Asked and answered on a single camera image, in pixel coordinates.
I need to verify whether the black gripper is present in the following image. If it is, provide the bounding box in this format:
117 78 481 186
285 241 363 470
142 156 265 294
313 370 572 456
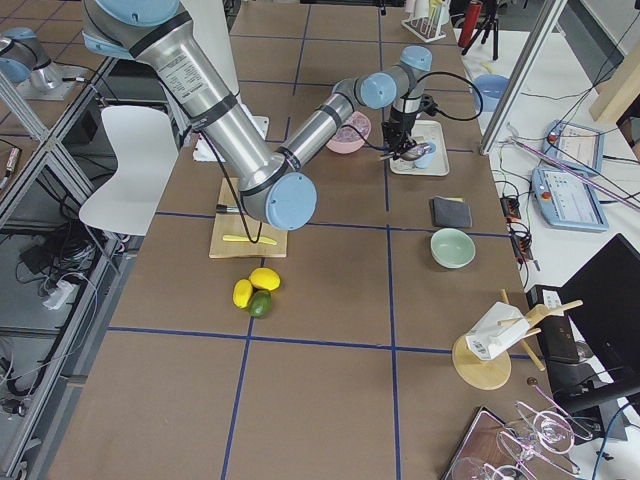
379 112 416 161

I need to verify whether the pink bowl of ice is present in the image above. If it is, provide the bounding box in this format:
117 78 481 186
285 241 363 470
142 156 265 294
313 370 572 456
326 111 371 154

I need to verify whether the metal ice scoop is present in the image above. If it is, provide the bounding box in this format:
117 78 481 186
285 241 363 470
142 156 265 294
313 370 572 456
399 142 423 161

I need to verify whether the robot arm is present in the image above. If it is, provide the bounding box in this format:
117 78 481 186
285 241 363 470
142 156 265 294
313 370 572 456
83 1 432 230

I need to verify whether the light blue cup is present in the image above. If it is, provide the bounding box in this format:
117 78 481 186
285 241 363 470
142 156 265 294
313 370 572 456
414 141 438 169

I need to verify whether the cream serving tray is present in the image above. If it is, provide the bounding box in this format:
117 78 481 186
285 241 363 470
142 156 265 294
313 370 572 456
389 120 449 177

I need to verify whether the dark grey folded cloth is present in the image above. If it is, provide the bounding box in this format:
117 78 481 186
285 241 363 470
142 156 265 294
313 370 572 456
430 197 473 228

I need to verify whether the blue bowl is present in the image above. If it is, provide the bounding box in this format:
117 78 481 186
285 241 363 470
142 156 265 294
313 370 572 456
472 74 509 112

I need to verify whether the green ceramic bowl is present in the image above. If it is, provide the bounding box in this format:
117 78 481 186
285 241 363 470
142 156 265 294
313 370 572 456
430 228 476 269

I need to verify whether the black tripod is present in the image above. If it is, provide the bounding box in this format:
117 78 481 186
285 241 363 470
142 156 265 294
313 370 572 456
461 1 499 60

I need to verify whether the near teach pendant tablet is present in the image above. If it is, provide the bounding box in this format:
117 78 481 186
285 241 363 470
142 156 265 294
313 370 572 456
531 167 609 232

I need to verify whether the teach pendant tablet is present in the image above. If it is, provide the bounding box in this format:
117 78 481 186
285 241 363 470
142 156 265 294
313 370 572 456
531 167 609 232
542 119 604 176

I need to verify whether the far teach pendant tablet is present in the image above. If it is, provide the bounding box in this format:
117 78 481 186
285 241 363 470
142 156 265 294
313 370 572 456
542 119 604 176

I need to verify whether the yellow plastic knife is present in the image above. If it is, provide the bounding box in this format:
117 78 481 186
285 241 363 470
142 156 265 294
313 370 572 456
222 234 278 246

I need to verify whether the wooden cutting board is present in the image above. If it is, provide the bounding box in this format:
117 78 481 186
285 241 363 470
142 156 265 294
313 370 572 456
208 178 291 260

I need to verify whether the yellow lemon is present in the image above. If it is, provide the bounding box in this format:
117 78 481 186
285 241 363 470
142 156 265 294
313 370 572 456
232 279 254 309
249 267 281 291

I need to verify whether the metal cylinder rod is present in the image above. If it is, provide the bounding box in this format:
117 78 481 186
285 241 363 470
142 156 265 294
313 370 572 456
216 204 240 214

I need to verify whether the white carton on stand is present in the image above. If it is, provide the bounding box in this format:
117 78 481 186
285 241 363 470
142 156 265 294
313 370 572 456
465 302 529 361

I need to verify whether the green lime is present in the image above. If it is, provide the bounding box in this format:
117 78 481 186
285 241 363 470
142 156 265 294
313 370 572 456
247 290 272 318

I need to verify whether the wooden stand with base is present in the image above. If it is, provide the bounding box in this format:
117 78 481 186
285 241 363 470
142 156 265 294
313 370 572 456
452 289 583 391

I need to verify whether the white chair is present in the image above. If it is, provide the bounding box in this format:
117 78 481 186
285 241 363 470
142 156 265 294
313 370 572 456
79 105 179 236

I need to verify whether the black monitor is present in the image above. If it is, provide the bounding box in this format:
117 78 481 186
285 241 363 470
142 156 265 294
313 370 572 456
540 234 639 413

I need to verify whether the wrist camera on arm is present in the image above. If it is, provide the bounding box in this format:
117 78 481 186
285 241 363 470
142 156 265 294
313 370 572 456
419 94 439 117

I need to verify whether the white wire cup rack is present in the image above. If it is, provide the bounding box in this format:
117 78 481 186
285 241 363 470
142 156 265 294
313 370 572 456
401 0 451 43

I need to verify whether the aluminium frame post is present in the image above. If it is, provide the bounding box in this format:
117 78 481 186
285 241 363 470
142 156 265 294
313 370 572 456
479 0 568 155

